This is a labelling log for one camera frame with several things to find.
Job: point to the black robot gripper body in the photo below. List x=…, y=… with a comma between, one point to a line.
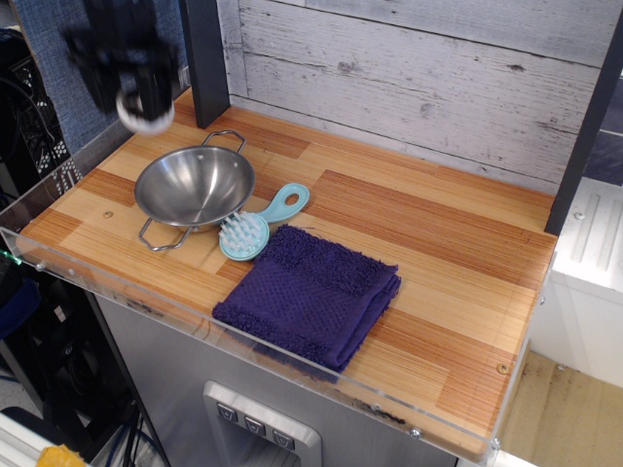
x=121, y=37

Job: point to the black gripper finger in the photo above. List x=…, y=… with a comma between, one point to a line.
x=103, y=87
x=154, y=86

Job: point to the purple folded rag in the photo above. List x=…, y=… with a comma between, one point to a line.
x=312, y=297

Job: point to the blue fabric partition panel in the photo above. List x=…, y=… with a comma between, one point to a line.
x=42, y=23

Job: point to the black plastic crate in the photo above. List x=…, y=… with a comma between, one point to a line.
x=32, y=144

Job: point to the light blue scrub brush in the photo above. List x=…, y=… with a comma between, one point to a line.
x=243, y=235

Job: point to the clear acrylic table guard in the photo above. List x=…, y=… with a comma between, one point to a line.
x=429, y=380

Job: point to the silver dispenser button panel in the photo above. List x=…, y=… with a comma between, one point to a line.
x=248, y=433

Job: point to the yellow object at bottom left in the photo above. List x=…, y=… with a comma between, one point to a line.
x=59, y=456

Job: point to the white ribbed counter block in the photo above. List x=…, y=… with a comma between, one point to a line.
x=589, y=247

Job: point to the dark left vertical post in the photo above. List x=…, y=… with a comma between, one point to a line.
x=205, y=55

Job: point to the dark vertical post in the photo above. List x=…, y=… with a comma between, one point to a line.
x=205, y=55
x=588, y=133

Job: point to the stainless steel bowl with handles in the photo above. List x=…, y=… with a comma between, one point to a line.
x=195, y=188

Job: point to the dark right vertical post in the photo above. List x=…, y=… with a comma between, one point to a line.
x=588, y=133

